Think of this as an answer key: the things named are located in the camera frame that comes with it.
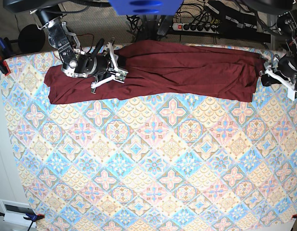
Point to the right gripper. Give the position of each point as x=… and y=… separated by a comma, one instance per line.
x=102, y=64

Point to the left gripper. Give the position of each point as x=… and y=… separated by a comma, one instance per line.
x=283, y=72

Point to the dark red t-shirt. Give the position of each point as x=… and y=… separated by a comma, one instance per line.
x=156, y=67

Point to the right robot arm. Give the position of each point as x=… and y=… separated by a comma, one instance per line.
x=60, y=37

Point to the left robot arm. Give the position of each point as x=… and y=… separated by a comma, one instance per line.
x=287, y=26

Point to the black round stool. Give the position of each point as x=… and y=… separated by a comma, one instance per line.
x=31, y=39

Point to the white power strip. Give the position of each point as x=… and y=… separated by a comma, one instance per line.
x=201, y=27

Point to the black orange clamp left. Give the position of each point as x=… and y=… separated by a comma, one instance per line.
x=4, y=67

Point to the patterned tile tablecloth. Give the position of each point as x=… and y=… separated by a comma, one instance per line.
x=166, y=162

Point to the blue clamp lower left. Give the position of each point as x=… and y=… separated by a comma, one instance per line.
x=30, y=217

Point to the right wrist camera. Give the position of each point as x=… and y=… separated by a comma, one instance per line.
x=120, y=76

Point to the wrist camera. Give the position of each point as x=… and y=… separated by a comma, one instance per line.
x=120, y=76
x=292, y=94

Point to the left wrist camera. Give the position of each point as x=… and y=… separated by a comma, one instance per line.
x=292, y=94

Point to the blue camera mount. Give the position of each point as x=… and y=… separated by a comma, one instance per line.
x=145, y=7

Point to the white wall vent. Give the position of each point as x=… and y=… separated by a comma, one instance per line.
x=14, y=212

